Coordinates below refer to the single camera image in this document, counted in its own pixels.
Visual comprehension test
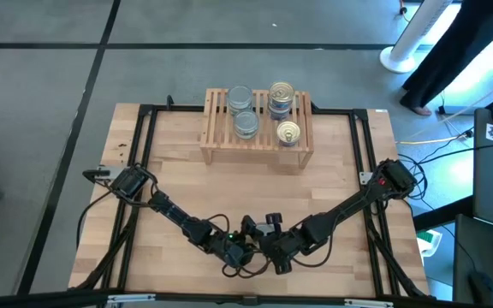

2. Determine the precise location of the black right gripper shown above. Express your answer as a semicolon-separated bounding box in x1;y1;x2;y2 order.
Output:
263;212;303;275

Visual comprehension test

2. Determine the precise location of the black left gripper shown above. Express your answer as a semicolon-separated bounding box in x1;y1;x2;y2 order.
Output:
214;215;259;270

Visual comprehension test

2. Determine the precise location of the green Bumble Bee tuna can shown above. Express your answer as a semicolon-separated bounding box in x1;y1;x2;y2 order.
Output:
233;109;261;140
227;84;254;113

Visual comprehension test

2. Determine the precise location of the wooden slatted shelf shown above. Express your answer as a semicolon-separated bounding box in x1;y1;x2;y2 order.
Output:
199;87;315;170

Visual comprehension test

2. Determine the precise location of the white and green basket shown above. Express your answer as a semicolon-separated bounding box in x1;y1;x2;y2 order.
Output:
416;228;443;258

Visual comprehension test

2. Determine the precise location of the black computer mouse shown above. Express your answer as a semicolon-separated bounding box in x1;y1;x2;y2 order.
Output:
467;270;493;303

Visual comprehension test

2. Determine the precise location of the white tower fan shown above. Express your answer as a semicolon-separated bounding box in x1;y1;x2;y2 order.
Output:
378;0;454;74

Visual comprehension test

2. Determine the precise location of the person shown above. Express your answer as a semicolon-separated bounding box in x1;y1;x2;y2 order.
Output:
399;0;493;117

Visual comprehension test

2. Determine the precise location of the silver frame bracket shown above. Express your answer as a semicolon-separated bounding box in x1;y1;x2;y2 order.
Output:
343;298;395;308
106;293;157;305

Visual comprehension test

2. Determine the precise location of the black metal table frame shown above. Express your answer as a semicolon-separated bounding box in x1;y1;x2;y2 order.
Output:
68;101;431;308

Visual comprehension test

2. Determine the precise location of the yellow cable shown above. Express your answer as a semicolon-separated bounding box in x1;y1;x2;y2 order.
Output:
395;127;477;146

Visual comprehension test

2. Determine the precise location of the black cable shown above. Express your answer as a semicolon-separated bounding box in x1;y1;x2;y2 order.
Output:
398;143;493;202

